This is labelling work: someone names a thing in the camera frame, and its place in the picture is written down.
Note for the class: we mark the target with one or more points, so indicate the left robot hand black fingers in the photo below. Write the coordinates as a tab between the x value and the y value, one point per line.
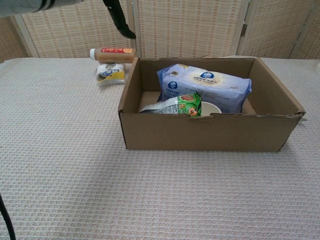
117	17

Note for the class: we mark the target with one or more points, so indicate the green snack packet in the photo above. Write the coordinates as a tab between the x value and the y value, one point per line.
185	105

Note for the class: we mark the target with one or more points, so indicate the white blue tissue pack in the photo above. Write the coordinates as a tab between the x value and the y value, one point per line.
207	85

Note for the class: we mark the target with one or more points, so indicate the small white paper cup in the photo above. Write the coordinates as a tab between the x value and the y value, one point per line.
210	108

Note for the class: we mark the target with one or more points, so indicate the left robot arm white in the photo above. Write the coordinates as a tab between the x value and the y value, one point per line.
22	6

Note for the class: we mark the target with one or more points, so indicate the open brown cardboard box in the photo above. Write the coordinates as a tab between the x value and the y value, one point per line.
207	132

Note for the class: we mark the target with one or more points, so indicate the brown drink bottle red label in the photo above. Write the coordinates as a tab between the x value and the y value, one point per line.
115	55

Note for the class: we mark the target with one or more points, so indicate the white pouch yellow blue print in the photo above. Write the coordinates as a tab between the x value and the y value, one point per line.
110	75

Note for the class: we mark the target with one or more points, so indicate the woven folding screen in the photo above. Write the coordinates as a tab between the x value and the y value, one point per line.
187	25

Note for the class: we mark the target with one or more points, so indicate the white woven tablecloth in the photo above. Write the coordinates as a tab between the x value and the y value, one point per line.
100	195

